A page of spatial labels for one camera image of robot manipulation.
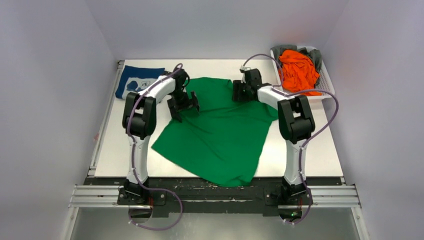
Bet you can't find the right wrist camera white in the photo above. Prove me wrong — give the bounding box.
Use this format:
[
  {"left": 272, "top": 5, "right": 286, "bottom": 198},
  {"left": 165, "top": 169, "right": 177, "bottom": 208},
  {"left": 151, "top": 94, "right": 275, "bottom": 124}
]
[{"left": 239, "top": 65, "right": 251, "bottom": 74}]

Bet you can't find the orange t shirt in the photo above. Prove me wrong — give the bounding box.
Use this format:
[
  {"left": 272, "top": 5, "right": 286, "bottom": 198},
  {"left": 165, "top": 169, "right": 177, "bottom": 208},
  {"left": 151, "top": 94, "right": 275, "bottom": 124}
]
[{"left": 278, "top": 49, "right": 320, "bottom": 93}]

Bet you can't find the white plastic basket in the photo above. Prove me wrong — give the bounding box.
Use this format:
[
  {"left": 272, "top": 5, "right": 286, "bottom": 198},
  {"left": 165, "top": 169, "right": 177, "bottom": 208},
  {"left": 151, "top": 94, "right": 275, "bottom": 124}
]
[{"left": 270, "top": 46, "right": 335, "bottom": 100}]

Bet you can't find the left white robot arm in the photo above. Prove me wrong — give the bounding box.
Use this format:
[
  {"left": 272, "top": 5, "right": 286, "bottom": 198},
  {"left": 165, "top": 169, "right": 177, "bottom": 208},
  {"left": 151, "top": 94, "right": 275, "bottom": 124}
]
[{"left": 122, "top": 63, "right": 200, "bottom": 205}]

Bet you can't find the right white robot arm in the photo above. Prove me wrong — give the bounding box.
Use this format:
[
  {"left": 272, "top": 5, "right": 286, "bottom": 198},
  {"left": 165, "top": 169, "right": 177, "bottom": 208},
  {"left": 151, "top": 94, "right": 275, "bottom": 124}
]
[{"left": 232, "top": 66, "right": 316, "bottom": 204}]

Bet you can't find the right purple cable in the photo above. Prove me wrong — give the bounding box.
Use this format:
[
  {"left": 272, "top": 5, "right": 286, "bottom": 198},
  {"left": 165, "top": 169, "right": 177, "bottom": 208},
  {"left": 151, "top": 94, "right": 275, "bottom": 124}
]
[{"left": 240, "top": 53, "right": 340, "bottom": 226}]

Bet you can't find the green t shirt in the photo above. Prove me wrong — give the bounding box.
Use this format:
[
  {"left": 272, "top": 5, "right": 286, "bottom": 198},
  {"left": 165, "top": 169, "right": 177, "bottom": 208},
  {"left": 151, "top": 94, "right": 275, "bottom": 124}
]
[{"left": 152, "top": 77, "right": 278, "bottom": 187}]

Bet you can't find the folded blue t shirt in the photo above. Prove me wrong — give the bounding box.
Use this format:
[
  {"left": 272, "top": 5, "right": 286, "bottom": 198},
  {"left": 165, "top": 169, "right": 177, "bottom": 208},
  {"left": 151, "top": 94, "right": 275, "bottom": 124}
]
[{"left": 115, "top": 66, "right": 165, "bottom": 100}]

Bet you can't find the grey t shirt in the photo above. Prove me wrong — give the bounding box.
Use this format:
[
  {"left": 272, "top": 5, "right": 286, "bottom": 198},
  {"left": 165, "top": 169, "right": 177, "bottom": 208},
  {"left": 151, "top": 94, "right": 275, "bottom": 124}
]
[{"left": 271, "top": 44, "right": 322, "bottom": 87}]

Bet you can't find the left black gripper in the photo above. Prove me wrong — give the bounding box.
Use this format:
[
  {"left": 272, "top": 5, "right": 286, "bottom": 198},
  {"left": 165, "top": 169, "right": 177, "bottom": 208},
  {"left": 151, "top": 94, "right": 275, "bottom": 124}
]
[{"left": 168, "top": 90, "right": 199, "bottom": 122}]

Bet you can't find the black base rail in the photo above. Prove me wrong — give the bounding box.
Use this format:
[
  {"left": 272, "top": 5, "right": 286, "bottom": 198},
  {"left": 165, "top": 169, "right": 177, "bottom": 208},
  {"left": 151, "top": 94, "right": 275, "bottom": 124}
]
[{"left": 82, "top": 176, "right": 344, "bottom": 220}]

